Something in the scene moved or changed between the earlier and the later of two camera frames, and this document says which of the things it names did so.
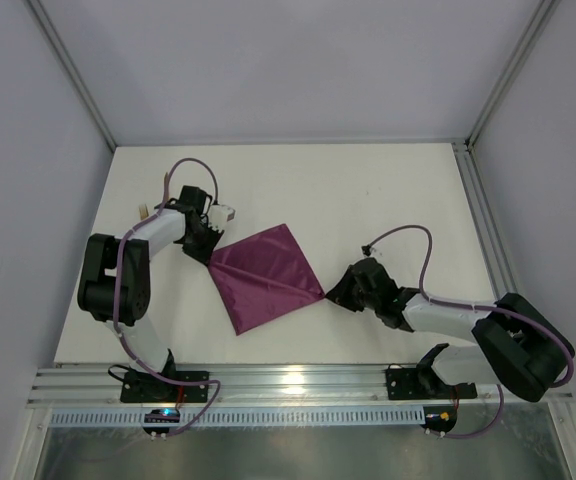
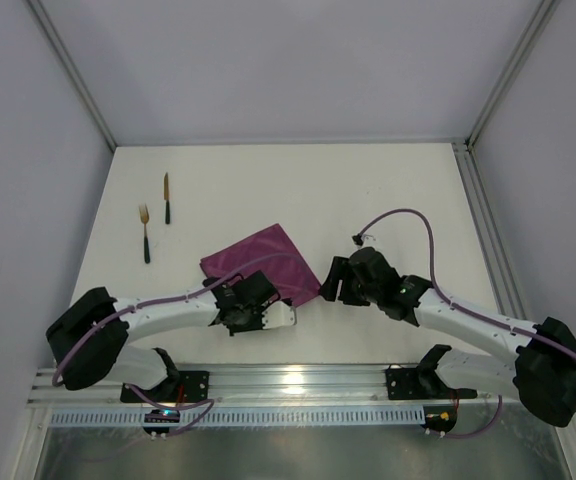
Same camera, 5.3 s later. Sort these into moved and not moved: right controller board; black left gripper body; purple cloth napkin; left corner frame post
Moved: black left gripper body
Not moved: right controller board; left corner frame post; purple cloth napkin
